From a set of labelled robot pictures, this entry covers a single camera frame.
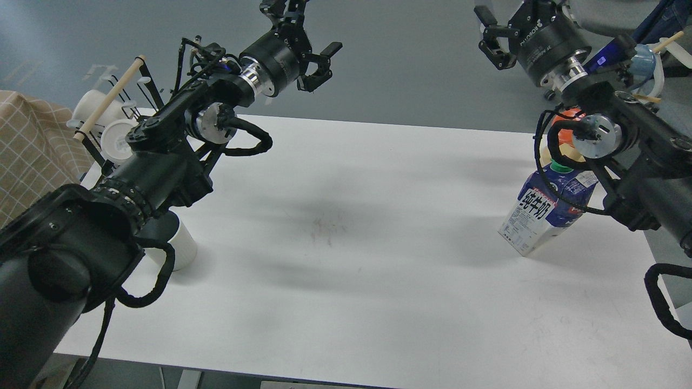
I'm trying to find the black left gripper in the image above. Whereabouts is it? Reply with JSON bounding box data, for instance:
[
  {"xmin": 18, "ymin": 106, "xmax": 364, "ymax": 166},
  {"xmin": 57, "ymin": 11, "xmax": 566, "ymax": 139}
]
[{"xmin": 239, "ymin": 1, "xmax": 343, "ymax": 98}]

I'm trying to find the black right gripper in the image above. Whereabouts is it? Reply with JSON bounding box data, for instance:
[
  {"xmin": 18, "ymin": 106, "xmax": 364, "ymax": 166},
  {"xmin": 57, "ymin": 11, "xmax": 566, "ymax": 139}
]
[{"xmin": 474, "ymin": 1, "xmax": 591, "ymax": 86}]

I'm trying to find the wooden mug tree stand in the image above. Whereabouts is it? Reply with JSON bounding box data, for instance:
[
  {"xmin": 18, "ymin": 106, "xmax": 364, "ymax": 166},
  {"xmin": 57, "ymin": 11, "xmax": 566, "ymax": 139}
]
[{"xmin": 542, "ymin": 31, "xmax": 690, "ymax": 165}]

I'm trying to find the white mug on rack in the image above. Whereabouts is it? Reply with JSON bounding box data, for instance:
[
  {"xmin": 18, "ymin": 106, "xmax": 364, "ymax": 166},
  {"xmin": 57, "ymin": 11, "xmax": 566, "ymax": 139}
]
[
  {"xmin": 101, "ymin": 119, "xmax": 138, "ymax": 165},
  {"xmin": 66, "ymin": 89, "xmax": 128, "ymax": 131}
]

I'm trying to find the white ribbed cup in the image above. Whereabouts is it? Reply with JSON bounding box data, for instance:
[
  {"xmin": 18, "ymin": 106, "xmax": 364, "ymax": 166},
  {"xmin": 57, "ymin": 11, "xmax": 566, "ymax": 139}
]
[{"xmin": 138, "ymin": 211, "xmax": 197, "ymax": 272}]

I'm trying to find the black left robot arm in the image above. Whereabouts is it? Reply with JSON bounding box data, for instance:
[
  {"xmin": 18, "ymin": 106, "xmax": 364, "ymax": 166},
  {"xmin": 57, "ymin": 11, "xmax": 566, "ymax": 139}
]
[{"xmin": 1, "ymin": 1, "xmax": 343, "ymax": 388}]

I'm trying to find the blue white milk carton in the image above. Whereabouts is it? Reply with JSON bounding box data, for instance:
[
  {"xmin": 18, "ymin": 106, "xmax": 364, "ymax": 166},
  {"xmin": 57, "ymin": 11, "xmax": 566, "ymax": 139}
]
[{"xmin": 498, "ymin": 160, "xmax": 597, "ymax": 256}]

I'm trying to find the blue plastic mug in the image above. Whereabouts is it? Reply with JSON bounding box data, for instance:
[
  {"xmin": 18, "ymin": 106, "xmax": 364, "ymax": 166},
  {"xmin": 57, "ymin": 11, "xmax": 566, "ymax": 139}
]
[{"xmin": 628, "ymin": 44, "xmax": 657, "ymax": 81}]

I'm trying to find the orange plastic mug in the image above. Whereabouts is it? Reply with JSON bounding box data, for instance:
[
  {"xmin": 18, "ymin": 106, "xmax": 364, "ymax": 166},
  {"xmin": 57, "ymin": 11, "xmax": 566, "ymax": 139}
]
[{"xmin": 550, "ymin": 108, "xmax": 585, "ymax": 148}]

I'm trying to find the beige checkered cloth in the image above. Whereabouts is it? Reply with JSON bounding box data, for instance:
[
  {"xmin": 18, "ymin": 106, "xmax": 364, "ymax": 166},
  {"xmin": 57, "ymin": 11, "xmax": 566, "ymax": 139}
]
[{"xmin": 1, "ymin": 90, "xmax": 94, "ymax": 227}]

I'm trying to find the black wire cup rack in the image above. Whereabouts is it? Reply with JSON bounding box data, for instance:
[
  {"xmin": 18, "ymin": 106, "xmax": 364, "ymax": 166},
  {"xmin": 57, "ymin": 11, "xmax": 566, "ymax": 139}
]
[{"xmin": 72, "ymin": 55, "xmax": 163, "ymax": 176}]

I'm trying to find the white rear mug on rack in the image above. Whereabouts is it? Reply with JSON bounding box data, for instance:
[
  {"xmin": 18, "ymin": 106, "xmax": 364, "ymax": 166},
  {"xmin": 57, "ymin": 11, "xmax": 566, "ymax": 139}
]
[{"xmin": 66, "ymin": 89, "xmax": 128, "ymax": 131}]

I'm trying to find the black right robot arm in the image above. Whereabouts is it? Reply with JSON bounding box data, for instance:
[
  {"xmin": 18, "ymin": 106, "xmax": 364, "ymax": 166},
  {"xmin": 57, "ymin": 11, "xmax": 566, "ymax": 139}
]
[{"xmin": 474, "ymin": 1, "xmax": 690, "ymax": 256}]

